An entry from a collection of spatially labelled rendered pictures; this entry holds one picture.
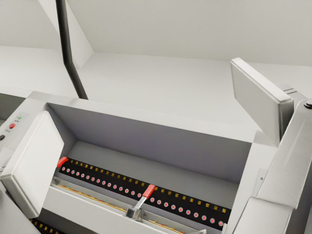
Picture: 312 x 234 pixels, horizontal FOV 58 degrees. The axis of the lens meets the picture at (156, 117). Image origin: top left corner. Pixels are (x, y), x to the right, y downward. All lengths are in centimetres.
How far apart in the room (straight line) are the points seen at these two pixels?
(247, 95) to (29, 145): 13
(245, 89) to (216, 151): 50
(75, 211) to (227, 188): 38
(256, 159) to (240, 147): 6
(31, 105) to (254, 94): 83
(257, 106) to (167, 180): 66
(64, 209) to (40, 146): 48
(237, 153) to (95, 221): 33
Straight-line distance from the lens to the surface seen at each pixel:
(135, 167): 87
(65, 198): 66
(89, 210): 62
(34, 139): 18
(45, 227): 87
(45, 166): 18
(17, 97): 103
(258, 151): 59
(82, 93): 86
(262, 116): 17
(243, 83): 18
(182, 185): 79
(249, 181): 56
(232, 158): 67
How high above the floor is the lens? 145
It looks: 31 degrees up
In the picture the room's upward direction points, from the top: 29 degrees clockwise
